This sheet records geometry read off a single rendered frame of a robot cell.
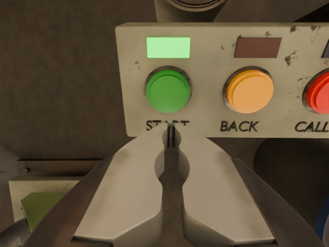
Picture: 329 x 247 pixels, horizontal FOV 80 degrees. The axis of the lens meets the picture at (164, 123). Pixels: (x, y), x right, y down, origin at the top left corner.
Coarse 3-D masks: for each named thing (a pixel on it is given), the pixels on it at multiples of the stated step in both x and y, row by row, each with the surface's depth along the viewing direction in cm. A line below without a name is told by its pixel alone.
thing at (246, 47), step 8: (240, 40) 16; (248, 40) 16; (256, 40) 16; (264, 40) 16; (272, 40) 16; (280, 40) 16; (240, 48) 17; (248, 48) 17; (256, 48) 17; (264, 48) 17; (272, 48) 17; (240, 56) 17; (248, 56) 17; (256, 56) 17; (264, 56) 17; (272, 56) 17
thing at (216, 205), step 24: (192, 144) 10; (192, 168) 9; (216, 168) 9; (192, 192) 8; (216, 192) 8; (240, 192) 8; (192, 216) 7; (216, 216) 7; (240, 216) 7; (192, 240) 7; (216, 240) 6; (240, 240) 6; (264, 240) 6
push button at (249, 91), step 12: (252, 72) 17; (240, 84) 17; (252, 84) 17; (264, 84) 17; (228, 96) 18; (240, 96) 18; (252, 96) 18; (264, 96) 18; (240, 108) 18; (252, 108) 18
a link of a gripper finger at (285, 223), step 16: (240, 160) 9; (256, 176) 8; (256, 192) 8; (272, 192) 8; (272, 208) 7; (288, 208) 7; (272, 224) 6; (288, 224) 6; (304, 224) 6; (288, 240) 6; (304, 240) 6; (320, 240) 6
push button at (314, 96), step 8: (328, 72) 17; (320, 80) 17; (328, 80) 17; (312, 88) 18; (320, 88) 17; (328, 88) 17; (312, 96) 18; (320, 96) 18; (328, 96) 18; (312, 104) 18; (320, 104) 18; (328, 104) 18; (320, 112) 19; (328, 112) 19
